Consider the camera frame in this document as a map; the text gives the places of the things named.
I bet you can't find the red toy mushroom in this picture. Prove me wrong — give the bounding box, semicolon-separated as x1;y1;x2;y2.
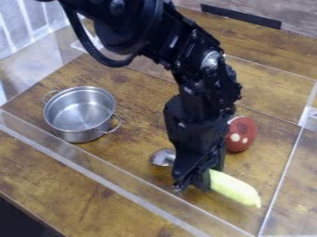
225;116;259;153

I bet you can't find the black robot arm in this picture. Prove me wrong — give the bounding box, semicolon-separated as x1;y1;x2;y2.
38;0;243;192

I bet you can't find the black strip on table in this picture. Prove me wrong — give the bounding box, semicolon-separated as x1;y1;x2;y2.
201;4;283;30

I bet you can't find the small steel pot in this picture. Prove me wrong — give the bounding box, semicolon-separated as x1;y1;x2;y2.
42;86;123;143

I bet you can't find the clear acrylic triangle stand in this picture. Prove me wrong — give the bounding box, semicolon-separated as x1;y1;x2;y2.
71;28;103;53

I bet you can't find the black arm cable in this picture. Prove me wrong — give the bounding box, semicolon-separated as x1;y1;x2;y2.
61;6;138;69

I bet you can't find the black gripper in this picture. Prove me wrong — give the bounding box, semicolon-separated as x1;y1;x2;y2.
162;95;231;193

